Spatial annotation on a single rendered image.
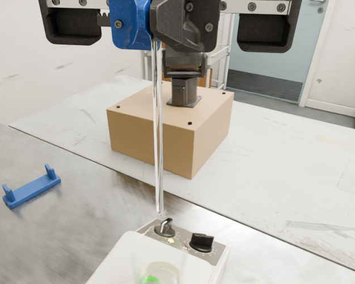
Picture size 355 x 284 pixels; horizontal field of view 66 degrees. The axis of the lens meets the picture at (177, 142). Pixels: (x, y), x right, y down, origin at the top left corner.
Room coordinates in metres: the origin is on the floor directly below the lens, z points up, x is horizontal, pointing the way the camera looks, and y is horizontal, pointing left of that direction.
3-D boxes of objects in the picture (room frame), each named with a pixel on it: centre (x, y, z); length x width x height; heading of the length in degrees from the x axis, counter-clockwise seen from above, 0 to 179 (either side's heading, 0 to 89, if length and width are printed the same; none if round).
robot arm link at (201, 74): (0.57, -0.01, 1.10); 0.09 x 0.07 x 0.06; 89
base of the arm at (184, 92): (0.57, -0.01, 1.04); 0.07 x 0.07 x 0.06; 69
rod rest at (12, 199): (0.39, 0.28, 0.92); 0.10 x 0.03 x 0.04; 141
